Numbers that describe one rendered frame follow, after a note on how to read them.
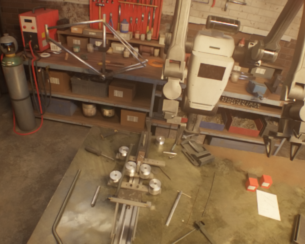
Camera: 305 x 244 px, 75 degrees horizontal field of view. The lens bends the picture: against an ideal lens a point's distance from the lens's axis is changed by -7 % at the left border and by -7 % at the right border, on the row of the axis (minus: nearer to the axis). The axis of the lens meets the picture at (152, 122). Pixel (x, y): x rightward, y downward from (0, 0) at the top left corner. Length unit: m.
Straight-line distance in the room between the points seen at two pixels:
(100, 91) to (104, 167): 1.44
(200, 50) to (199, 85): 0.19
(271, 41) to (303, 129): 0.48
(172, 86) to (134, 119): 1.89
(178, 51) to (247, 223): 0.78
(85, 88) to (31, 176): 1.06
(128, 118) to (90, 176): 1.56
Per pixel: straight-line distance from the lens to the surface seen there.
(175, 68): 0.74
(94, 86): 2.42
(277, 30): 1.10
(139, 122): 2.53
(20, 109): 2.70
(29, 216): 2.08
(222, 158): 1.28
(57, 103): 2.77
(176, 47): 0.74
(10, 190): 2.29
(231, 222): 1.04
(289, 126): 0.86
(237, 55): 1.29
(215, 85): 1.24
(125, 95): 2.37
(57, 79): 2.56
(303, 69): 0.89
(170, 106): 0.65
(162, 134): 2.58
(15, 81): 2.54
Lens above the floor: 1.70
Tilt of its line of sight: 36 degrees down
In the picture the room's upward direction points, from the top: 9 degrees clockwise
